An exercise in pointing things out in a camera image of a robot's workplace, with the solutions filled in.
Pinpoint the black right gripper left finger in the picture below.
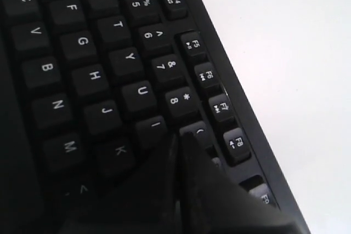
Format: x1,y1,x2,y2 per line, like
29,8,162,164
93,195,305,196
58,133,179,233

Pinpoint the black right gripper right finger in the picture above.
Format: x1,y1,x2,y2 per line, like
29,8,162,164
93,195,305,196
178,133,302,233

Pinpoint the black acer keyboard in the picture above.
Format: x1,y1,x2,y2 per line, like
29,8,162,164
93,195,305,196
1,0,309,233

